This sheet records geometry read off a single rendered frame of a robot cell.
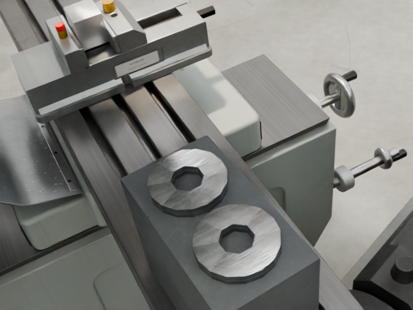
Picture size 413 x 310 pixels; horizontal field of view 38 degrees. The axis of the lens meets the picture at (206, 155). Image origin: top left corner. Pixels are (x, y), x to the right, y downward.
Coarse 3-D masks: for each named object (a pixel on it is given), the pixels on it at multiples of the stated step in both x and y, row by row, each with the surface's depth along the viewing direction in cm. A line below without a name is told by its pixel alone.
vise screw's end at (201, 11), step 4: (204, 8) 116; (208, 8) 116; (212, 8) 116; (200, 12) 116; (204, 12) 116; (208, 12) 116; (212, 12) 116; (200, 16) 116; (204, 16) 116; (208, 16) 116
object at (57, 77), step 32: (160, 0) 117; (160, 32) 110; (192, 32) 111; (32, 64) 108; (64, 64) 107; (96, 64) 106; (128, 64) 109; (160, 64) 111; (32, 96) 104; (64, 96) 107; (96, 96) 108
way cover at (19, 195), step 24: (24, 96) 124; (0, 120) 117; (24, 120) 118; (0, 144) 111; (24, 144) 112; (48, 144) 113; (0, 168) 105; (24, 168) 107; (48, 168) 108; (0, 192) 99; (24, 192) 103; (48, 192) 103; (72, 192) 104
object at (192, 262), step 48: (192, 144) 72; (144, 192) 68; (192, 192) 65; (240, 192) 66; (144, 240) 75; (192, 240) 62; (240, 240) 62; (288, 240) 61; (192, 288) 60; (240, 288) 58; (288, 288) 59
